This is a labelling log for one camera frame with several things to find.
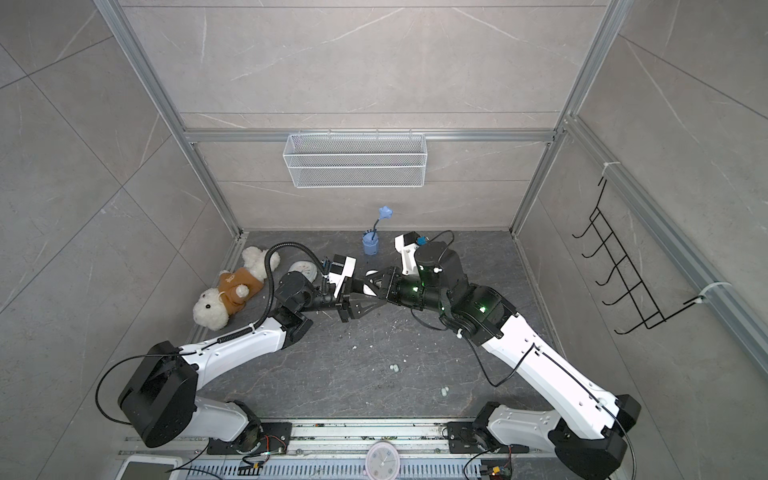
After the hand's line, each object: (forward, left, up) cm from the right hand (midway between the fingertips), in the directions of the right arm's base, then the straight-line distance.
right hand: (364, 280), depth 61 cm
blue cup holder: (+37, +1, -30) cm, 48 cm away
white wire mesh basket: (+55, +6, -6) cm, 55 cm away
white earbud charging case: (-1, 0, -1) cm, 2 cm away
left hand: (0, -4, -4) cm, 6 cm away
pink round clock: (-28, -2, -34) cm, 44 cm away
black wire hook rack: (-2, -61, -10) cm, 62 cm away
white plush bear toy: (+11, +49, -28) cm, 57 cm away
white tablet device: (-29, +50, -31) cm, 65 cm away
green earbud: (-13, -19, -35) cm, 42 cm away
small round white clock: (+29, +25, -33) cm, 50 cm away
